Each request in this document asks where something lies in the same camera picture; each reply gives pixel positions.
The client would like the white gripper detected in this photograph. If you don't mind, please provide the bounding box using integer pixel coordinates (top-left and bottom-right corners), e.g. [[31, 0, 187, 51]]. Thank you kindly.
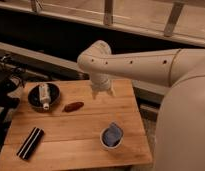
[[90, 73, 114, 99]]

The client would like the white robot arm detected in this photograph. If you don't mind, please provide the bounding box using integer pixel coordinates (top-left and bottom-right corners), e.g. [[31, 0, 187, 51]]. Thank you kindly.
[[77, 40, 205, 171]]

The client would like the brown sausage-shaped object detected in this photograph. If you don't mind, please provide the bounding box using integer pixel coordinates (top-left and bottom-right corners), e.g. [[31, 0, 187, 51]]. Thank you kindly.
[[63, 102, 84, 112]]

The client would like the white tube in bowl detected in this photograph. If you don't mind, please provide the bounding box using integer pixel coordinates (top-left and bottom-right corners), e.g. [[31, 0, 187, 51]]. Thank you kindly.
[[39, 83, 51, 110]]

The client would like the black round bowl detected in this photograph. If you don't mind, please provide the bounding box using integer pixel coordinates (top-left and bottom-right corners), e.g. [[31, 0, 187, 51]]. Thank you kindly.
[[28, 83, 60, 110]]

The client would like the black white striped block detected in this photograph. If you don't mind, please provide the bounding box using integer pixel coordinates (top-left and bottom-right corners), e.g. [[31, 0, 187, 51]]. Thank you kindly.
[[17, 127, 44, 160]]

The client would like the black equipment with cables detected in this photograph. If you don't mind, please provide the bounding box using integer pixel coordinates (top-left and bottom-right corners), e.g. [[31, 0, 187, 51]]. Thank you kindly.
[[0, 55, 23, 152]]

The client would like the metal railing frame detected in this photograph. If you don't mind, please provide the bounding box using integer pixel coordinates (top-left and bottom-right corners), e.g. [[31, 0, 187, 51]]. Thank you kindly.
[[0, 0, 205, 47]]

